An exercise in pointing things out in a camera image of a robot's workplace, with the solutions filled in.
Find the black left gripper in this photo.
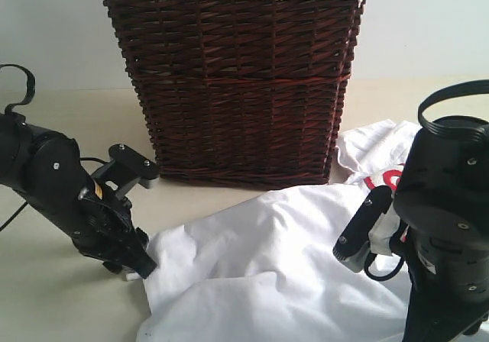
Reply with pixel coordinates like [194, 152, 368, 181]
[64, 181, 157, 279]

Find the black right arm ribbon cable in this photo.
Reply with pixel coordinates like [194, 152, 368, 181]
[416, 79, 489, 144]

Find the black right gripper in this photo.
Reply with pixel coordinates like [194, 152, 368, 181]
[403, 275, 488, 342]

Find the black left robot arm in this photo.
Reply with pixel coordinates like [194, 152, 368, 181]
[1, 114, 159, 279]

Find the white t-shirt with red lettering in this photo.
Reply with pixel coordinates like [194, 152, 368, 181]
[137, 120, 422, 341]

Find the dark brown wicker basket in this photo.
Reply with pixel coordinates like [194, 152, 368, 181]
[103, 0, 364, 189]

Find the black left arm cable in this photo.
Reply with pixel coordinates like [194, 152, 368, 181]
[0, 63, 112, 232]

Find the black right camera cable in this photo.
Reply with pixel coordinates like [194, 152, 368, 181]
[363, 252, 408, 282]

